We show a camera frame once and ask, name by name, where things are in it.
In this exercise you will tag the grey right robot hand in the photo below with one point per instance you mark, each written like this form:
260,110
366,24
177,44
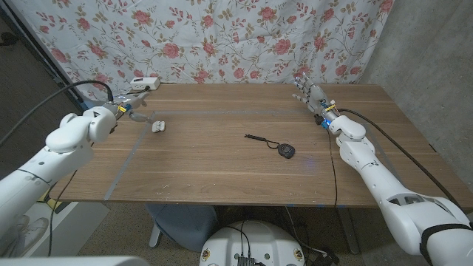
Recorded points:
316,97

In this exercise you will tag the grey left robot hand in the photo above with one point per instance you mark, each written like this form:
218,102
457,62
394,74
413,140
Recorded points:
127,105

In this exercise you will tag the white AirPods case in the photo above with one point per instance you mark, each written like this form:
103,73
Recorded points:
159,126

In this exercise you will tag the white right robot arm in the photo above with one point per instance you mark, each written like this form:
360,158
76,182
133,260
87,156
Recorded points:
380,184

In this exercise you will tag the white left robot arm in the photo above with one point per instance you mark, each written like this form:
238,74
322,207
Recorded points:
55,147

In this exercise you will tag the white power strip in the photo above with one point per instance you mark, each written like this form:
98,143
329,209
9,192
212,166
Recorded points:
145,84

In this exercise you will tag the floral backdrop cloth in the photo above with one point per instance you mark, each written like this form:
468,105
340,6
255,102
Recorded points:
221,37

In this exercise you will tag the yellow and black floor pedal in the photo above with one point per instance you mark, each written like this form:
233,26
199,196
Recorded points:
55,203

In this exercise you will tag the blue-grey chair under table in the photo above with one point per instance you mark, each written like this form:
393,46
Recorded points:
184,225

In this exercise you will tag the white table leg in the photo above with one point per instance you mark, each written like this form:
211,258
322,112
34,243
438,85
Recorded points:
155,236

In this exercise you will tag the grey table leg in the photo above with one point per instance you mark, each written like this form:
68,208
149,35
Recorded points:
349,232

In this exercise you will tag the white shoe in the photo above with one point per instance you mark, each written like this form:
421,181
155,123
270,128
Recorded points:
16,236
37,231

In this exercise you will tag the white robot torso base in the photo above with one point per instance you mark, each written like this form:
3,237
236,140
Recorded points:
258,244

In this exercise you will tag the black power adapter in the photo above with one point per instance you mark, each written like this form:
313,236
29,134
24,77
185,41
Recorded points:
327,259

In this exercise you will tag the white robot head edge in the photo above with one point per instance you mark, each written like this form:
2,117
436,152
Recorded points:
74,261

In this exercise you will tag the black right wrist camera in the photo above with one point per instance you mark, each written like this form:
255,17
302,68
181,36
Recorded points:
318,119

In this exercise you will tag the black door frame strip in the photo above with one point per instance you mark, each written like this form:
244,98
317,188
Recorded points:
44,55

